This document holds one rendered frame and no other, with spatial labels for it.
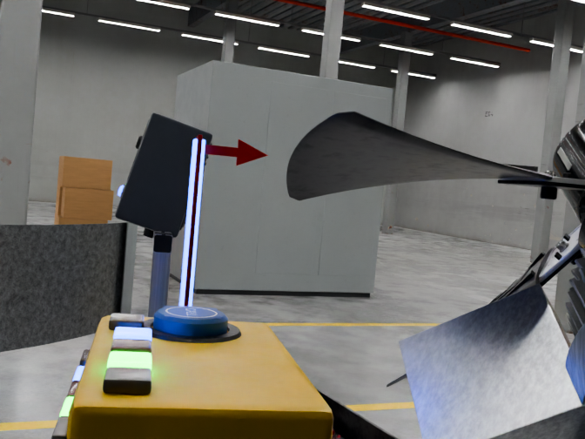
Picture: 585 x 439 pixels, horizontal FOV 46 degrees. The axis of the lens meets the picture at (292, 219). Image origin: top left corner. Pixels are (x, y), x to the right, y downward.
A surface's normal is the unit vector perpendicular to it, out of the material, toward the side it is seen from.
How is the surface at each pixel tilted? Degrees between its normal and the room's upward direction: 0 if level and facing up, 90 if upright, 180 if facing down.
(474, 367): 55
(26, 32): 90
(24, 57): 90
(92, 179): 90
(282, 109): 90
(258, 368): 0
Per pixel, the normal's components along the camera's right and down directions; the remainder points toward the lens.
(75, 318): 0.89, 0.11
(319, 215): 0.40, 0.08
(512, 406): -0.51, -0.59
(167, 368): 0.09, -0.99
